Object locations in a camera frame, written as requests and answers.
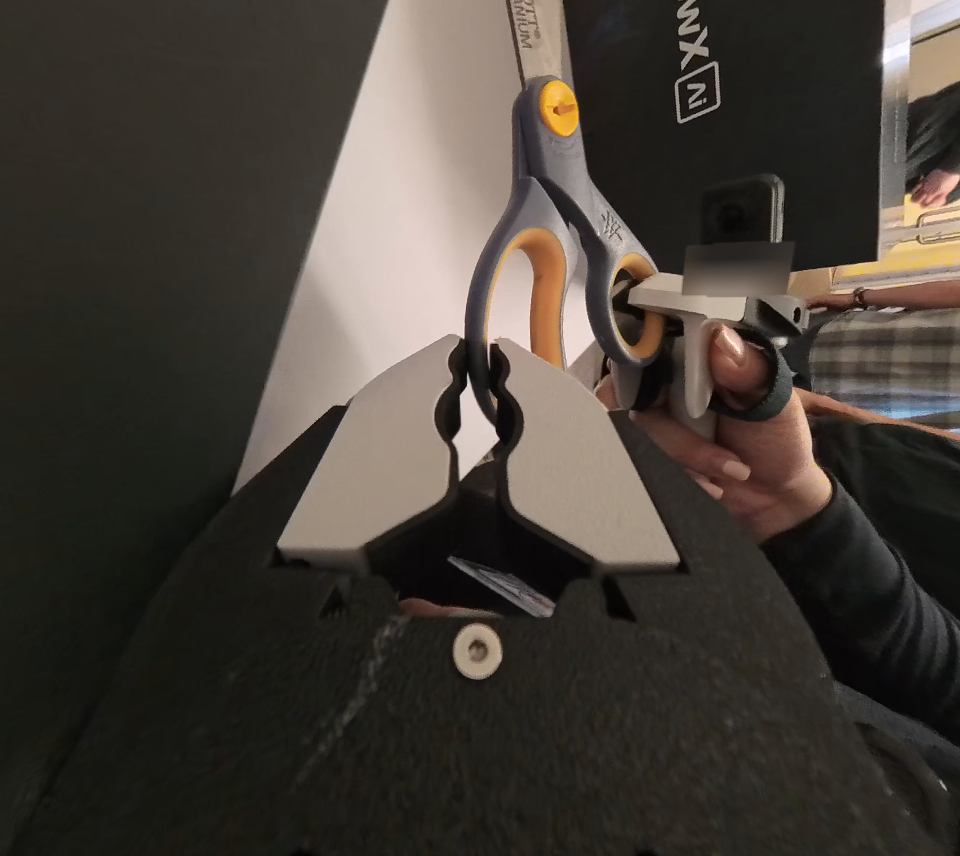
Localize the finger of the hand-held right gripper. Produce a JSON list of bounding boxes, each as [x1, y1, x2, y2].
[[628, 273, 751, 328]]

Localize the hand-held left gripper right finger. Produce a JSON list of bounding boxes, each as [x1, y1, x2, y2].
[[491, 337, 684, 577]]

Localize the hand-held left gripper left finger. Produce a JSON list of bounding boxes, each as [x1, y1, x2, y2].
[[276, 334, 468, 577]]

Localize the grey and orange scissors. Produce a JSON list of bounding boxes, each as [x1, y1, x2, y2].
[[463, 0, 669, 431]]

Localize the person's right forearm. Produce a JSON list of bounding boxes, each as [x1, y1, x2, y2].
[[757, 473, 960, 729]]

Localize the person's right hand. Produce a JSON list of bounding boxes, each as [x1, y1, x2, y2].
[[597, 327, 834, 546]]

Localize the printed card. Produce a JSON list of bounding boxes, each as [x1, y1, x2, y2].
[[448, 556, 558, 618]]

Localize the black printed panel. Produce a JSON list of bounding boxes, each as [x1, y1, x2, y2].
[[556, 0, 888, 317]]

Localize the white paper sheet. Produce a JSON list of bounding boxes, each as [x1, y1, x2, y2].
[[231, 0, 603, 497]]

